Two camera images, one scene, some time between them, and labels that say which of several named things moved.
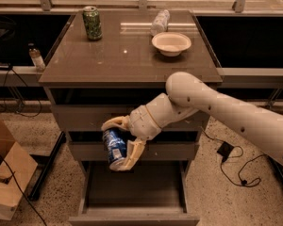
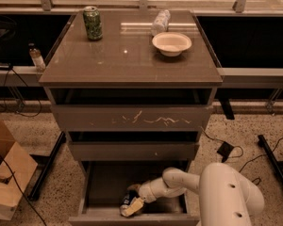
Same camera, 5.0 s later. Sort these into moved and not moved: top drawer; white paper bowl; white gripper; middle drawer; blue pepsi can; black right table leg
Moved: blue pepsi can; white gripper
Not moved: black right table leg; white paper bowl; middle drawer; top drawer
